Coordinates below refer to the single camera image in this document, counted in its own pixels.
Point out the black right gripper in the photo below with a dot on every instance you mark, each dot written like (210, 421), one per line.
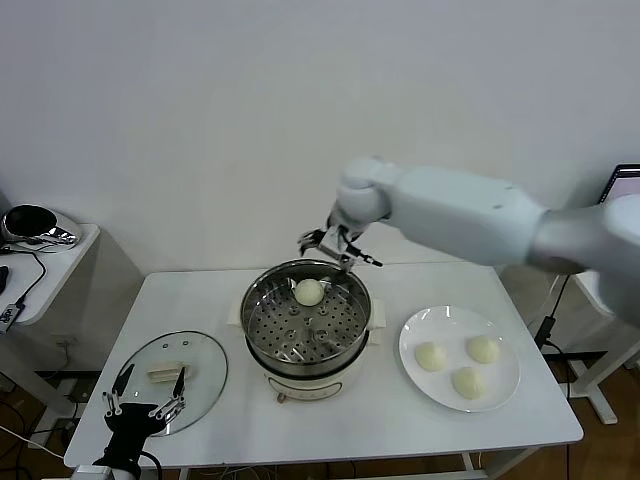
(337, 227)

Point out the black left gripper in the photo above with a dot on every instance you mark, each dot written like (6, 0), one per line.
(132, 425)

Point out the white steamed baozi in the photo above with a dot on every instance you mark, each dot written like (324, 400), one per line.
(469, 383)
(483, 350)
(307, 292)
(430, 357)

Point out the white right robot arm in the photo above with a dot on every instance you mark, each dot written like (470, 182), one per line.
(450, 210)

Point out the steel perforated steamer basket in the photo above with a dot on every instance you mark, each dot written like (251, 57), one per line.
(280, 325)

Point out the white-topped side cabinet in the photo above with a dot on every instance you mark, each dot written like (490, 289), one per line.
(70, 280)

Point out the small white labelled device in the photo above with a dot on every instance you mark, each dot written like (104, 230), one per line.
(9, 317)

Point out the white round plate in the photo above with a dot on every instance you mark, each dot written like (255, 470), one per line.
(450, 325)

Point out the small black flat object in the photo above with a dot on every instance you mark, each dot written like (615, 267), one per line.
(3, 280)

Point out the white desk with legs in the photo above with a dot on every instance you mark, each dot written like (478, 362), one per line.
(602, 405)

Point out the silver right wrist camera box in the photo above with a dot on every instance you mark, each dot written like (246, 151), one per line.
(334, 247)

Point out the white work table frame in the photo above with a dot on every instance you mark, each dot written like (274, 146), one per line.
(468, 461)

